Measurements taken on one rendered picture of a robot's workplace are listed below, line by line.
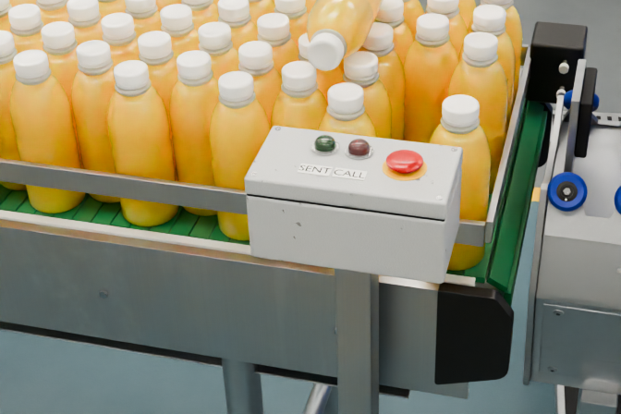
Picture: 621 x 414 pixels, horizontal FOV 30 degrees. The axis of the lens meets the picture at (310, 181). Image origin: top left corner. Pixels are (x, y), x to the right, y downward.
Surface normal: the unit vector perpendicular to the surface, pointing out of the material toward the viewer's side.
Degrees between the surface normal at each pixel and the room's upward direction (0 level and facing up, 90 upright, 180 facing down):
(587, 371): 109
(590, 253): 70
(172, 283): 90
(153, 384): 0
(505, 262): 30
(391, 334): 90
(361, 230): 90
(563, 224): 52
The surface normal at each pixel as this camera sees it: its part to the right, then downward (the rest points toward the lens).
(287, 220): -0.26, 0.56
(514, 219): 0.45, -0.65
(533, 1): -0.04, -0.82
